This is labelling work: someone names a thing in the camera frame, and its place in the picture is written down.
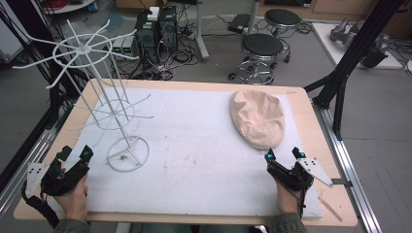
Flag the person's left hand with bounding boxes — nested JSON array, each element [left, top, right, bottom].
[[52, 172, 89, 223]]

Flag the black computer tower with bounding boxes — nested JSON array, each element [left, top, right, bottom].
[[157, 5, 180, 56], [134, 9, 160, 64]]

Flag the black metal stand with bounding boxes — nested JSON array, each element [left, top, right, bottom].
[[303, 0, 408, 142]]

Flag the white wire hat rack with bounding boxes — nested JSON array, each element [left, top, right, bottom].
[[12, 18, 155, 174]]

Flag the small grey power boxes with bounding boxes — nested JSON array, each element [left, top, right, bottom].
[[111, 34, 139, 56]]

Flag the black round stool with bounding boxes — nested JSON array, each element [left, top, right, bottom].
[[227, 32, 292, 86], [263, 8, 302, 37]]

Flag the black wrist strap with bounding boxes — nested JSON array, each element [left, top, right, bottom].
[[20, 180, 61, 230]]

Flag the aluminium table rail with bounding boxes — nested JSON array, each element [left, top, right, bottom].
[[311, 102, 384, 233], [0, 127, 56, 216]]

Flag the beige cloth cap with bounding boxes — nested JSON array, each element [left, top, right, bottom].
[[229, 88, 287, 151]]

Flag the white foam mat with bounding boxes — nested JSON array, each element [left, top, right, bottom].
[[48, 85, 324, 221]]

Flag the person's right hand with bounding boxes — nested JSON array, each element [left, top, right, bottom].
[[274, 180, 303, 216]]

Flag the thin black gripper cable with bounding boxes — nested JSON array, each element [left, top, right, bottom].
[[296, 187, 308, 219]]

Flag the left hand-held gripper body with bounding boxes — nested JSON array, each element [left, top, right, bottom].
[[24, 154, 90, 199]]

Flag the white platform board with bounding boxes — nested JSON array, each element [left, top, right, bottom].
[[311, 21, 404, 71]]

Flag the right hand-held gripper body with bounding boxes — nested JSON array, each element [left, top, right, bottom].
[[265, 156, 335, 192]]

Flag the thin wooden stick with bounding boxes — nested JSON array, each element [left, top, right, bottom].
[[317, 195, 344, 223]]

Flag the tangle of floor cables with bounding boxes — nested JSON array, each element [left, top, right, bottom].
[[130, 48, 200, 82]]

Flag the grey metal post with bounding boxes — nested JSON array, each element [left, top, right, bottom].
[[193, 0, 211, 63]]

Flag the white box on computer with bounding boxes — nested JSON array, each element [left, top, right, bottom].
[[147, 6, 161, 22]]

